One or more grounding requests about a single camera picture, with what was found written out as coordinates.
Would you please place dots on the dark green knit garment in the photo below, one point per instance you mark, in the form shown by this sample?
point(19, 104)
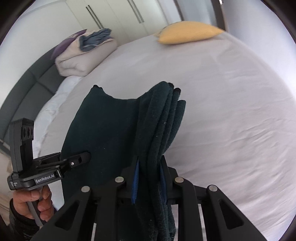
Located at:
point(114, 131)

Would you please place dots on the yellow cushion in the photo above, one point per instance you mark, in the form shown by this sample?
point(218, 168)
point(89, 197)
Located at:
point(186, 32)

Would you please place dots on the dark grey headboard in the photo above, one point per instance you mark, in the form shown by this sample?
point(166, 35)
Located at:
point(36, 86)

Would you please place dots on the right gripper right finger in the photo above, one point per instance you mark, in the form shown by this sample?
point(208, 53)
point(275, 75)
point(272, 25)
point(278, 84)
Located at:
point(204, 213)

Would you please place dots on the left forearm dark sleeve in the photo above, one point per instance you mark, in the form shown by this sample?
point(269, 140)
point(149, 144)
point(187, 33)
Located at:
point(21, 227)

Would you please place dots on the folded beige duvet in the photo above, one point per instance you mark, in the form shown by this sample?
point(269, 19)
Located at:
point(75, 62)

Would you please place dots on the white wardrobe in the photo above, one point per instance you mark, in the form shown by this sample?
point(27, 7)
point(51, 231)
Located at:
point(128, 20)

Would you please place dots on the blue grey clothes pile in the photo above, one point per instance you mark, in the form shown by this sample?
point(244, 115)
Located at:
point(93, 40)

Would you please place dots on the purple pillow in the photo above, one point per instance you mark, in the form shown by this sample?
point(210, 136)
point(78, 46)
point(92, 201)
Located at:
point(62, 46)

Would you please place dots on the glass door with dark frame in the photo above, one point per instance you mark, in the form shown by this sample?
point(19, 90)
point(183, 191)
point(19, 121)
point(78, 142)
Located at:
point(219, 14)

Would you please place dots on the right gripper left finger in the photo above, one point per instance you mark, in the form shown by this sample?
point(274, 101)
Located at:
point(103, 213)

